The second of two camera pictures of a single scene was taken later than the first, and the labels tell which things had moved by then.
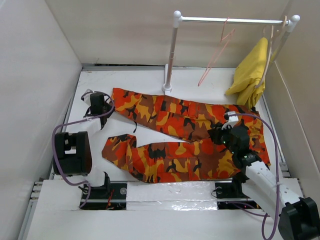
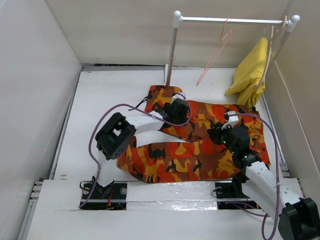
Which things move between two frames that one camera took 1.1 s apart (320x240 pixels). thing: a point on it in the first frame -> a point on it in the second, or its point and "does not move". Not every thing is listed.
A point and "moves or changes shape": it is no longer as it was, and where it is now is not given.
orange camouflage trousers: (173, 145) moves or changes shape
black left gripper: (109, 106) -> (181, 116)
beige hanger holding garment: (271, 37) does not move
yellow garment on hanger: (248, 73) does not move
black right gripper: (215, 133) does not move
